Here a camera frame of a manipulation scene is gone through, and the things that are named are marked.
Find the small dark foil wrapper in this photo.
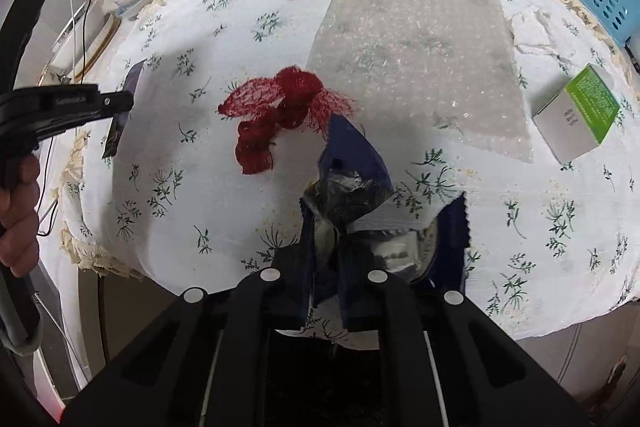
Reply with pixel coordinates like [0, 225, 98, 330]
[101, 58, 149, 159]

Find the dark blue foil wrapper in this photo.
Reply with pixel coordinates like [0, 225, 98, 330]
[299, 113, 468, 333]

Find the white tissue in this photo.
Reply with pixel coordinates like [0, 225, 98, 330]
[510, 2, 571, 54]

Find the white floral tablecloth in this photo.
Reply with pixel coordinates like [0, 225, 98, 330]
[60, 0, 640, 343]

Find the green and silver box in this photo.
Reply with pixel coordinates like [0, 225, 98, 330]
[531, 63, 622, 164]

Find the red mesh net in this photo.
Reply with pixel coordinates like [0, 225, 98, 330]
[217, 66, 358, 175]

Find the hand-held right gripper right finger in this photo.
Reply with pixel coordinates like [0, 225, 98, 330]
[339, 254, 592, 427]

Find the white lidded bowl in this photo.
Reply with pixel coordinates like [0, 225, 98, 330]
[50, 14, 123, 78]

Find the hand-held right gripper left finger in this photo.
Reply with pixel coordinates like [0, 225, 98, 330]
[65, 252, 308, 427]

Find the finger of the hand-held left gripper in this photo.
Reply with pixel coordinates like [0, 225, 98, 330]
[97, 91, 137, 118]

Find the clear bubble wrap sheet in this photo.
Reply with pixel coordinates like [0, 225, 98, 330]
[305, 0, 535, 165]

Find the person's left hand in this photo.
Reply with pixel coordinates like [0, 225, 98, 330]
[0, 152, 42, 279]

